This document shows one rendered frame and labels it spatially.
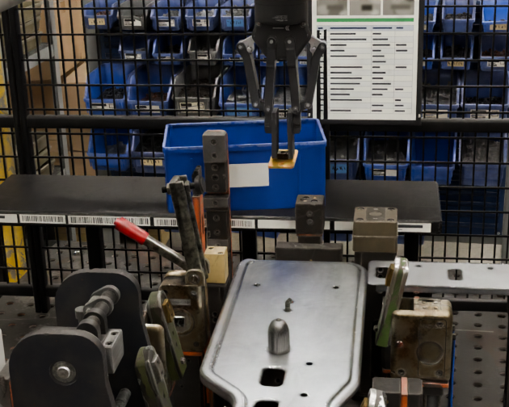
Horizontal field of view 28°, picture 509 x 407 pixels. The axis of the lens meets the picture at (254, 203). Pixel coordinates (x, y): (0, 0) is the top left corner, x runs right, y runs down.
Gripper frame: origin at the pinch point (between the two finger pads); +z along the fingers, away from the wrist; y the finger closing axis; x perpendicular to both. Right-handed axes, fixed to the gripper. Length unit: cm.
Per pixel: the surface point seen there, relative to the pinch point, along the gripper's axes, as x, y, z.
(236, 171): 34.8, -12.4, 17.8
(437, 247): 264, 39, 128
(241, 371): -19.9, -4.2, 28.7
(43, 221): 32, -50, 28
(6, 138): 166, -109, 52
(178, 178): -0.3, -16.0, 7.3
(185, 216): -2.1, -14.8, 12.6
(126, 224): -1.0, -24.3, 14.7
